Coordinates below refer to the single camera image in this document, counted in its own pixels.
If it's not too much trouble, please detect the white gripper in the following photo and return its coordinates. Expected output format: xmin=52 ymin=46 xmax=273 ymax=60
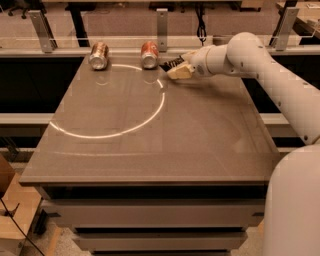
xmin=167 ymin=46 xmax=212 ymax=80

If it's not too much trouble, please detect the black rxbar chocolate wrapper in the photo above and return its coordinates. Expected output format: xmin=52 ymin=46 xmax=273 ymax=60
xmin=160 ymin=56 xmax=185 ymax=72

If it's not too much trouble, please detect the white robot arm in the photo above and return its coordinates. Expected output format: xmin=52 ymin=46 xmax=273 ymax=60
xmin=167 ymin=32 xmax=320 ymax=256

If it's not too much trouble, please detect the red coke can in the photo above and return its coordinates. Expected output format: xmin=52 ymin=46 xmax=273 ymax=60
xmin=141 ymin=41 xmax=159 ymax=69

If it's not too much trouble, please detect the orange brown soda can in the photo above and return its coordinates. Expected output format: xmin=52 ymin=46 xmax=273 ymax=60
xmin=89 ymin=42 xmax=109 ymax=70

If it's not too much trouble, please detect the black office chair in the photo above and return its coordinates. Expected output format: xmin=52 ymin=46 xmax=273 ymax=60
xmin=8 ymin=0 xmax=32 ymax=19

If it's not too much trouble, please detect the grey drawer cabinet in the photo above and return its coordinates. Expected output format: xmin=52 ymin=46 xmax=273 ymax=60
xmin=42 ymin=198 xmax=265 ymax=256

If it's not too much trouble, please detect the wooden box at left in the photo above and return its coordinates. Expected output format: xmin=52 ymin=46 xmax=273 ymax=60
xmin=0 ymin=155 xmax=41 ymax=256

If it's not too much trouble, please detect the middle metal rail bracket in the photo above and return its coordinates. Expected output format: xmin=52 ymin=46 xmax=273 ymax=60
xmin=156 ymin=8 xmax=168 ymax=52

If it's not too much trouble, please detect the metal rail bracket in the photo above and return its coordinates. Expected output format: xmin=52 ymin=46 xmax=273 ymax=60
xmin=156 ymin=8 xmax=168 ymax=52
xmin=29 ymin=10 xmax=57 ymax=53
xmin=269 ymin=7 xmax=299 ymax=51

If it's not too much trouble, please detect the black hanging cable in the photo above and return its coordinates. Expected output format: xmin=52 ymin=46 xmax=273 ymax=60
xmin=194 ymin=3 xmax=208 ymax=47

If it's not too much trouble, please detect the right metal rail bracket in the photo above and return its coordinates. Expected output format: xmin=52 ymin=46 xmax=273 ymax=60
xmin=269 ymin=7 xmax=299 ymax=51

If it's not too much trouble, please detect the left metal rail bracket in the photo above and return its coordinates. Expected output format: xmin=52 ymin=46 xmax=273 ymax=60
xmin=29 ymin=10 xmax=57 ymax=53

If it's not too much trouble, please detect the black floor cable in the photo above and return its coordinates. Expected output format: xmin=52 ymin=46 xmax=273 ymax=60
xmin=0 ymin=198 xmax=46 ymax=256

